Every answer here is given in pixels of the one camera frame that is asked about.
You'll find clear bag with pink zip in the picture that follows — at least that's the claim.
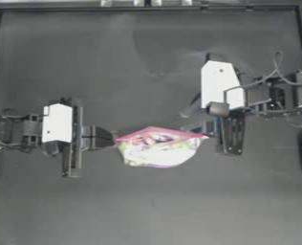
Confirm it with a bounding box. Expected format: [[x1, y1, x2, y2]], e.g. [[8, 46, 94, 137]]
[[114, 125, 212, 169]]

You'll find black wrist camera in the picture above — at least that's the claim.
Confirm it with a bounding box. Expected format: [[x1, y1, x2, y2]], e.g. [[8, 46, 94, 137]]
[[44, 140, 70, 158], [205, 101, 232, 118]]

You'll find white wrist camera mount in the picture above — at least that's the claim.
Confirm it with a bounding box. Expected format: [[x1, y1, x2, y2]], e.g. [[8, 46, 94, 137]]
[[200, 60, 248, 110], [42, 103, 76, 144]]

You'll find black table frame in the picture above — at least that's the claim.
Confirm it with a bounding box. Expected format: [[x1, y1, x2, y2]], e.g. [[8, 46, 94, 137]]
[[0, 0, 302, 94]]

